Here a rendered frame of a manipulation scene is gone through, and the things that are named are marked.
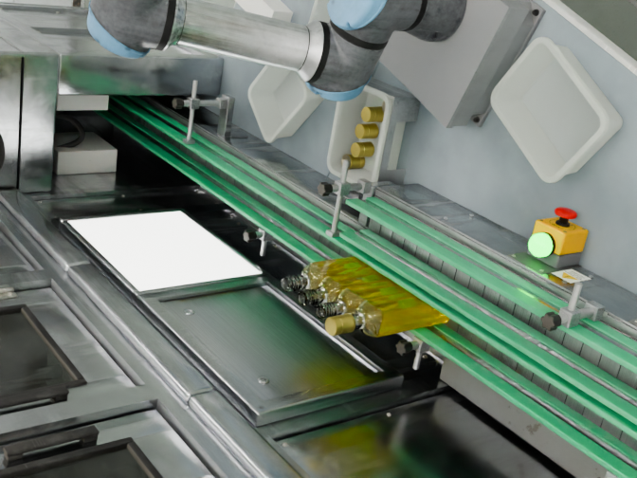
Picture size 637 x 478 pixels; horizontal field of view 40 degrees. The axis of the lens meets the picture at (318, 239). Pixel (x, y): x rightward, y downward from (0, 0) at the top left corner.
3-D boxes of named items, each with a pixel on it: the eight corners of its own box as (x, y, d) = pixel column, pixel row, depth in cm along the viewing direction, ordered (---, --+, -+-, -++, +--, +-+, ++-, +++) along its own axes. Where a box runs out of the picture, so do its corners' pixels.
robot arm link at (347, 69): (397, 50, 162) (101, -22, 140) (365, 113, 171) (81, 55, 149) (381, 14, 170) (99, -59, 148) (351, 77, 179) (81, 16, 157)
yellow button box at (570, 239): (551, 249, 167) (525, 253, 162) (561, 213, 164) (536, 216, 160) (580, 265, 162) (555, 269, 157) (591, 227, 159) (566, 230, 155)
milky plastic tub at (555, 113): (577, 187, 162) (547, 190, 157) (515, 98, 172) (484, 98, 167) (642, 123, 151) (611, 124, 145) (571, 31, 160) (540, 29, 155)
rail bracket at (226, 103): (238, 137, 244) (165, 140, 231) (245, 79, 238) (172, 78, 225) (247, 143, 241) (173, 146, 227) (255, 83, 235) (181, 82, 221)
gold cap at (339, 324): (356, 332, 157) (337, 336, 155) (344, 332, 160) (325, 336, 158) (354, 312, 157) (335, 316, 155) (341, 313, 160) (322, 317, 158)
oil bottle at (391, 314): (429, 310, 176) (347, 326, 163) (435, 284, 174) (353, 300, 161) (448, 322, 172) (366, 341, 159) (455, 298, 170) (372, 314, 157)
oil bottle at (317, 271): (374, 275, 189) (294, 287, 176) (379, 251, 187) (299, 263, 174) (391, 285, 185) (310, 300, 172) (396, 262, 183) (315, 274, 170)
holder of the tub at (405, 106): (351, 189, 213) (325, 191, 208) (372, 77, 203) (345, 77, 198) (396, 214, 200) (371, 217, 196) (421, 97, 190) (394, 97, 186)
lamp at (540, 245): (533, 250, 161) (521, 252, 159) (538, 228, 159) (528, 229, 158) (552, 260, 158) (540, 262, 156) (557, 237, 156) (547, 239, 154)
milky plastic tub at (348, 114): (353, 168, 211) (324, 170, 205) (370, 76, 202) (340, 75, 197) (400, 193, 198) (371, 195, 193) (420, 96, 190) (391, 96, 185)
